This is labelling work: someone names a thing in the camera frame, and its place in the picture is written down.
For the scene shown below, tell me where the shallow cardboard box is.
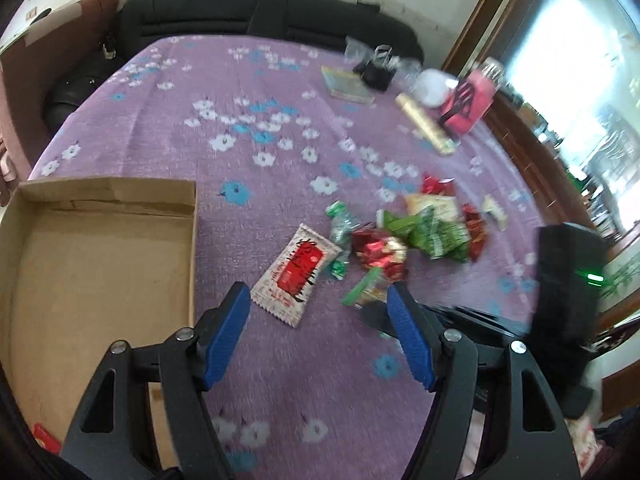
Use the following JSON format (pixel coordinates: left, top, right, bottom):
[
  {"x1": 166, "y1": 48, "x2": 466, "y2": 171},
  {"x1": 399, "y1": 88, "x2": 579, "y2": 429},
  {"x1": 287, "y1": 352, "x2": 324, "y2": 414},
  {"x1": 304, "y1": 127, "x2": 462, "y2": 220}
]
[{"x1": 0, "y1": 177, "x2": 198, "y2": 471}]

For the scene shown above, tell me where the black sofa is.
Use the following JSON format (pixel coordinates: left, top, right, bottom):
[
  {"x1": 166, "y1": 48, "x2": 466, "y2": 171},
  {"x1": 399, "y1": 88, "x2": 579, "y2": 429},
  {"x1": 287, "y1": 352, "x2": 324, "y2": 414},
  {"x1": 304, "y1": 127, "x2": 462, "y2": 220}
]
[{"x1": 115, "y1": 0, "x2": 426, "y2": 68}]

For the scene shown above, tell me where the green white candy packet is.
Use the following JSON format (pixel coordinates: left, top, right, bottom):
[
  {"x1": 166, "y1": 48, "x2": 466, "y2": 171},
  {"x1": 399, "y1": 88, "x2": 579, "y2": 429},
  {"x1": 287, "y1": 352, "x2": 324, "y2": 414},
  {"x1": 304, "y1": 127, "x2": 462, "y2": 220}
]
[
  {"x1": 326, "y1": 201, "x2": 362, "y2": 242},
  {"x1": 325, "y1": 255, "x2": 351, "y2": 281}
]

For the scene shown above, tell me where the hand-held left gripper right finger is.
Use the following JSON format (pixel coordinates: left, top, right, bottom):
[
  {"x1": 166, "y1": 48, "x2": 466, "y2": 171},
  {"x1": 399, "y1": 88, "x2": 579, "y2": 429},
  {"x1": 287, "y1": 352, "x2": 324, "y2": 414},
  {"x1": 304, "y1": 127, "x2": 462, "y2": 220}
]
[{"x1": 386, "y1": 282, "x2": 583, "y2": 480}]

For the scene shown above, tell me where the clear plastic bag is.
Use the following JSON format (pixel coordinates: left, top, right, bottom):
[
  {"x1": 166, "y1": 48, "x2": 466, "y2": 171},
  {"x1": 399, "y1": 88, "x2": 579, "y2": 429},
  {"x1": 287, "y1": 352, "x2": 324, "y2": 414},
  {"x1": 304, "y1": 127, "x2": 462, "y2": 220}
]
[{"x1": 344, "y1": 36, "x2": 422, "y2": 81}]

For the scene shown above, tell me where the beige snack packet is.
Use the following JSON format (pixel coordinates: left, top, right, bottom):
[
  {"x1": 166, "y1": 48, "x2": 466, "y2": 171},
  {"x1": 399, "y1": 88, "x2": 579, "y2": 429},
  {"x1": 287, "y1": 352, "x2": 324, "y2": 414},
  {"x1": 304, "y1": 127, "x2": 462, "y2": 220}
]
[{"x1": 405, "y1": 192, "x2": 461, "y2": 223}]

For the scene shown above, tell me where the red floral cloth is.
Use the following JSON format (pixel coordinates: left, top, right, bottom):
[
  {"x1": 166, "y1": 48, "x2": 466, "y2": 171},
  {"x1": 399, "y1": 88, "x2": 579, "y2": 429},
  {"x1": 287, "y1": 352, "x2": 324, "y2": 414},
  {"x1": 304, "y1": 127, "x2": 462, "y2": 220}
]
[{"x1": 567, "y1": 417, "x2": 604, "y2": 469}]

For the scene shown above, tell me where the small red packet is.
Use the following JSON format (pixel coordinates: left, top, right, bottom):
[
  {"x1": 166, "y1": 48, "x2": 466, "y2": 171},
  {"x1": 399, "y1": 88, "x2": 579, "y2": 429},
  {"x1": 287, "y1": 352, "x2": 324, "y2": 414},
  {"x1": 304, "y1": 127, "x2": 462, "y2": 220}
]
[{"x1": 32, "y1": 422, "x2": 64, "y2": 454}]

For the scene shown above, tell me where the brown bedside cabinet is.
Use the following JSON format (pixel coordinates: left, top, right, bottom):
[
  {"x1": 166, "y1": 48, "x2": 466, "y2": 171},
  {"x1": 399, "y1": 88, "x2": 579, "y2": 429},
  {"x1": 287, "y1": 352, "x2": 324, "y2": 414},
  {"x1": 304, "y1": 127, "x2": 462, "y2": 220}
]
[{"x1": 0, "y1": 0, "x2": 121, "y2": 196}]

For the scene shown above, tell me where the white round container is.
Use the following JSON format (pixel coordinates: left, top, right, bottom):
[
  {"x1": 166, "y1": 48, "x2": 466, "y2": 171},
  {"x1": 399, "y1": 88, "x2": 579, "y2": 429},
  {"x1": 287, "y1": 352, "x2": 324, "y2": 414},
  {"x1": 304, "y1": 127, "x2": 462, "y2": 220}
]
[{"x1": 412, "y1": 69, "x2": 458, "y2": 109}]

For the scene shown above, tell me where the long gold box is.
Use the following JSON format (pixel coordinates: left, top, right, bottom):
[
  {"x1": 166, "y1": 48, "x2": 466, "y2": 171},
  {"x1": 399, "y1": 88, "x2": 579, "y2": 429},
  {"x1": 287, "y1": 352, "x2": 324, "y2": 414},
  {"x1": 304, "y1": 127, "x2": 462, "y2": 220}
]
[{"x1": 395, "y1": 92, "x2": 459, "y2": 156}]

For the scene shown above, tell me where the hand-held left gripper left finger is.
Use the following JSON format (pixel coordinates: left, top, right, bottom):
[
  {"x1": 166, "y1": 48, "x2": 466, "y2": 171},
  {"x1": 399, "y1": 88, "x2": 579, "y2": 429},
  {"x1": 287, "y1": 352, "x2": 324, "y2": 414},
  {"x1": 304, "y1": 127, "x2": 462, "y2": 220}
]
[{"x1": 59, "y1": 281, "x2": 251, "y2": 480}]

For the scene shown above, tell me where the green yellow book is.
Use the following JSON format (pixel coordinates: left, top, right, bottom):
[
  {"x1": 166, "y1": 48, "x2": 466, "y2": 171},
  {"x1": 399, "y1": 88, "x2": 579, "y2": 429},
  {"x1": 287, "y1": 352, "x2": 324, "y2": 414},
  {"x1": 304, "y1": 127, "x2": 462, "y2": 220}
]
[{"x1": 320, "y1": 65, "x2": 376, "y2": 106}]

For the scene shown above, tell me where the shiny red snack packet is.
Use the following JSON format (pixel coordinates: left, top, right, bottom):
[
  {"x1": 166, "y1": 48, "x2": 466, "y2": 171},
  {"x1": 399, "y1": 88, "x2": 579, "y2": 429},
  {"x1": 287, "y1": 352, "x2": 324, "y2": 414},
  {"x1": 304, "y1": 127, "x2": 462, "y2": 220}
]
[{"x1": 350, "y1": 227, "x2": 409, "y2": 281}]

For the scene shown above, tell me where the black pouch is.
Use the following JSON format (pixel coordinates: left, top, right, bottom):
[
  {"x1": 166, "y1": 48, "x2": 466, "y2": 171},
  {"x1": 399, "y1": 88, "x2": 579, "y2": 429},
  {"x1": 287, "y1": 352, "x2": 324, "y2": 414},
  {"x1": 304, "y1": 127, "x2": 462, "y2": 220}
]
[{"x1": 352, "y1": 45, "x2": 397, "y2": 92}]

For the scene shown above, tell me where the small white snack packet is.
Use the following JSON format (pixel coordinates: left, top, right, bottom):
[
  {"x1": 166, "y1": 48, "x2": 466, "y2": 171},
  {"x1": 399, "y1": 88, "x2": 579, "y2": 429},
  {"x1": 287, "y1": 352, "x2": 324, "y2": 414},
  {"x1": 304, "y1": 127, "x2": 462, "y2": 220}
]
[{"x1": 482, "y1": 195, "x2": 509, "y2": 231}]

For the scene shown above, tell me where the white serrated snack packet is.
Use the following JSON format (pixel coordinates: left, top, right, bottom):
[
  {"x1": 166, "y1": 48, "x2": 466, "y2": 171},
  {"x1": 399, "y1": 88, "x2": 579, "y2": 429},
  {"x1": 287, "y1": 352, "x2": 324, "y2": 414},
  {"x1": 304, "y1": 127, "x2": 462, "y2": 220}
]
[{"x1": 250, "y1": 224, "x2": 343, "y2": 330}]

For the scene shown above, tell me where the brown wooden furniture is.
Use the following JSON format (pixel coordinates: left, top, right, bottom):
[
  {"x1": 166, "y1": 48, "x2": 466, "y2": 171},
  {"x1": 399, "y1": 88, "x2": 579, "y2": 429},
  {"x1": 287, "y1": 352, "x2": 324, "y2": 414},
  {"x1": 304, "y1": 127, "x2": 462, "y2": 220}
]
[{"x1": 480, "y1": 92, "x2": 603, "y2": 243}]

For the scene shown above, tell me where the purple floral blanket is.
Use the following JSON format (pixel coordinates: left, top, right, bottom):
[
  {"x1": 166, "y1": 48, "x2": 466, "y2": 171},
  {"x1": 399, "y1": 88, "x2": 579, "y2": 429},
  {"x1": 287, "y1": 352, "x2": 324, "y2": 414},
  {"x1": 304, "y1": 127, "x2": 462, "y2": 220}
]
[{"x1": 27, "y1": 35, "x2": 601, "y2": 480}]

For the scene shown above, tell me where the black bag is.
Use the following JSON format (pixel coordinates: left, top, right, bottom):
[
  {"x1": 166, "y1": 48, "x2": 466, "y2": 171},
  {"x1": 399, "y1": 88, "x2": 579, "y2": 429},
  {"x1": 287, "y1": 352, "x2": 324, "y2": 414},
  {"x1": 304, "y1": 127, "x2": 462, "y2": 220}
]
[{"x1": 42, "y1": 35, "x2": 128, "y2": 132}]

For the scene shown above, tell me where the slim green snack packet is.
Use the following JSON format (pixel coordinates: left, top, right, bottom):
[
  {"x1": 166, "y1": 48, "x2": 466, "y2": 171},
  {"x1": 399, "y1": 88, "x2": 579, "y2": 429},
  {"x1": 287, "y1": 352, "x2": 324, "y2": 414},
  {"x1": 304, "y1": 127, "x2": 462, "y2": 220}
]
[{"x1": 341, "y1": 267, "x2": 389, "y2": 309}]

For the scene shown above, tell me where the clear bottle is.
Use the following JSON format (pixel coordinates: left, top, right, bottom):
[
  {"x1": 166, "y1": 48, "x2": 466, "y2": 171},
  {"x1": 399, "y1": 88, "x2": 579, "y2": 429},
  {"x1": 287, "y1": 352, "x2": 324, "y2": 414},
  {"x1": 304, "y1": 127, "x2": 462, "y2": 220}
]
[{"x1": 477, "y1": 57, "x2": 507, "y2": 86}]

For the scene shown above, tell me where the pink box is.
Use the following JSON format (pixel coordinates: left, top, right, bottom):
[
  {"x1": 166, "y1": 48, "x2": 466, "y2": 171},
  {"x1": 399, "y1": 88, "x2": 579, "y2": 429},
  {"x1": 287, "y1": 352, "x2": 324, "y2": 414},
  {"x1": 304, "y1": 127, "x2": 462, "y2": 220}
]
[{"x1": 439, "y1": 71, "x2": 501, "y2": 136}]

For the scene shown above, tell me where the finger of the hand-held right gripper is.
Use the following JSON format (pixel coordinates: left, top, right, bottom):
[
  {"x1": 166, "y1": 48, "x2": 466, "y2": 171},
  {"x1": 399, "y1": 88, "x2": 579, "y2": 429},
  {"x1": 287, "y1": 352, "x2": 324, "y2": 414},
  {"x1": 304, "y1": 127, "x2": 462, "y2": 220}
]
[{"x1": 361, "y1": 304, "x2": 540, "y2": 361}]

